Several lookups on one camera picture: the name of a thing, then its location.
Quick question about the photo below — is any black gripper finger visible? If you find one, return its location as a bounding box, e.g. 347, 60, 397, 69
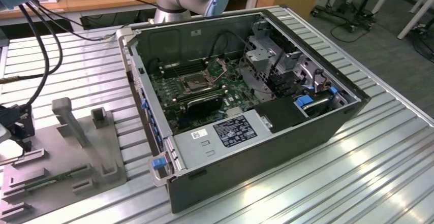
19, 137, 33, 154

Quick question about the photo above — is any silver square CPU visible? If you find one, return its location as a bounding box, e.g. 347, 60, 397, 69
0, 156, 24, 167

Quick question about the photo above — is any CPU socket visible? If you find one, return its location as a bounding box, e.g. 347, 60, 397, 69
178, 71, 214, 95

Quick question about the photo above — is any grey parts rack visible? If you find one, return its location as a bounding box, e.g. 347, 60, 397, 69
0, 97, 128, 211

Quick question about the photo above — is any green RAM stick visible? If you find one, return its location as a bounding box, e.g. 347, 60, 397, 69
25, 167, 89, 191

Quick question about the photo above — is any wooden desk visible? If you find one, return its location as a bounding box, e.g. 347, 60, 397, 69
0, 0, 264, 28

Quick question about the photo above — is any grey power supply unit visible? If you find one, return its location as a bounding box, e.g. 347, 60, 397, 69
167, 108, 276, 177

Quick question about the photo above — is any green motherboard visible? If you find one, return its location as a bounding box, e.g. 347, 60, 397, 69
148, 58, 259, 133

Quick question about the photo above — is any black open PC case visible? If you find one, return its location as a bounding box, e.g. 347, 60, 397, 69
115, 7, 371, 214

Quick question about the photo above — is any black plastic shroud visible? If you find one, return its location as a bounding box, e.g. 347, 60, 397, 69
254, 98, 310, 134

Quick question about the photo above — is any metal drive cage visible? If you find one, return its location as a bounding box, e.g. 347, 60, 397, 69
243, 18, 306, 75

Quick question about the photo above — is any large blue latch clip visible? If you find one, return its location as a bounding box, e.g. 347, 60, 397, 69
292, 94, 314, 109

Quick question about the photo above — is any black wheeled stand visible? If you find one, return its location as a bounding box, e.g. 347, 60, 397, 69
311, 0, 385, 34

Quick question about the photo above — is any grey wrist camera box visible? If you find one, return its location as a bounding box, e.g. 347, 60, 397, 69
0, 124, 12, 143

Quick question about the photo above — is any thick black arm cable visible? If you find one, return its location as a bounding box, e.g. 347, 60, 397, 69
19, 2, 64, 108

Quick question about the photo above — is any cable with clear plug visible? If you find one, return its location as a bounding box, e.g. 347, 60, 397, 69
33, 1, 113, 42

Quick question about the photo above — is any white table frame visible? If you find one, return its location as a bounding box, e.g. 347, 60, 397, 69
395, 0, 434, 41

